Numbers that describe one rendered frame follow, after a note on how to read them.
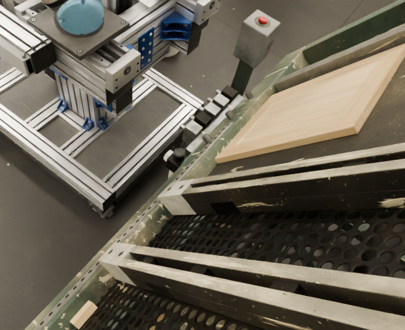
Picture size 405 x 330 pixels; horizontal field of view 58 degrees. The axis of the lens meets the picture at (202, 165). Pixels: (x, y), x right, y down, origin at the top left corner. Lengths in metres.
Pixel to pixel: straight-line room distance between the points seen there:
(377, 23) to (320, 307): 1.16
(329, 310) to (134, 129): 1.73
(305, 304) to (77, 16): 0.85
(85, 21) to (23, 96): 1.23
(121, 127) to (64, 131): 0.29
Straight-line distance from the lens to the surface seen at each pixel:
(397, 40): 1.18
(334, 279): 0.44
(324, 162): 0.64
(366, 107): 0.88
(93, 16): 1.04
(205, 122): 1.39
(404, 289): 0.40
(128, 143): 1.98
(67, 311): 0.97
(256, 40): 1.59
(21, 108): 2.18
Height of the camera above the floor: 1.85
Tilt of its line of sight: 57 degrees down
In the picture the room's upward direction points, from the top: 18 degrees clockwise
